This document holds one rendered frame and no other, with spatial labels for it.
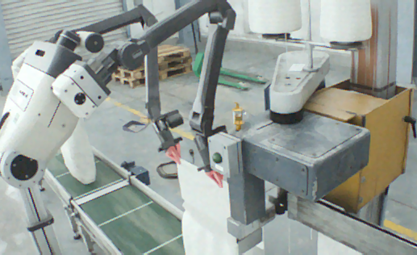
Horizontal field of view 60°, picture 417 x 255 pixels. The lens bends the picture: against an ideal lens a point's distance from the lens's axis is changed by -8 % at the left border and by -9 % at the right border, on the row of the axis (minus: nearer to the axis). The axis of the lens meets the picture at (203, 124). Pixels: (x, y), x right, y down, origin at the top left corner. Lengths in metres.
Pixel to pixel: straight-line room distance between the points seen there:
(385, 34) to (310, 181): 0.57
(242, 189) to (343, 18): 0.51
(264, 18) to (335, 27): 0.25
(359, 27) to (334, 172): 0.38
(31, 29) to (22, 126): 7.15
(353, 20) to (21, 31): 7.67
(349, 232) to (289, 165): 0.30
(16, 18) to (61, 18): 0.96
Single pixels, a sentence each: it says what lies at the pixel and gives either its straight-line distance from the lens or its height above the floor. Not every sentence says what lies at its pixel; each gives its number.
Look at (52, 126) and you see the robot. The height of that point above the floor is 1.33.
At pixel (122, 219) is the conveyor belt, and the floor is 0.38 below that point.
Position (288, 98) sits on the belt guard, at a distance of 1.00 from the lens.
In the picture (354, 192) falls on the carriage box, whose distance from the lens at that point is 1.19.
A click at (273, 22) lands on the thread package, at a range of 1.19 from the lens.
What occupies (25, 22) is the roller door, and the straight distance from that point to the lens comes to 8.36.
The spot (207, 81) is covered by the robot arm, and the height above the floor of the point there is 1.36.
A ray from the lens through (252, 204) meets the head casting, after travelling 1.08.
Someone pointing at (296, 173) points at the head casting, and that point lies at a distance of 0.88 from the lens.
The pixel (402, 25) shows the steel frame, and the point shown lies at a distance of 5.89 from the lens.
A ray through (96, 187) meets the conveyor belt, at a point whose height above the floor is 0.38.
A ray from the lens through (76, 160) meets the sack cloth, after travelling 2.89.
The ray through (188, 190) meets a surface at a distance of 1.65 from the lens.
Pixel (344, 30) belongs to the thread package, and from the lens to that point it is 1.04.
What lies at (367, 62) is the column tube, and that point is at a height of 1.43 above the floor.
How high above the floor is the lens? 1.73
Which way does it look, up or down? 22 degrees down
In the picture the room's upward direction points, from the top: 6 degrees counter-clockwise
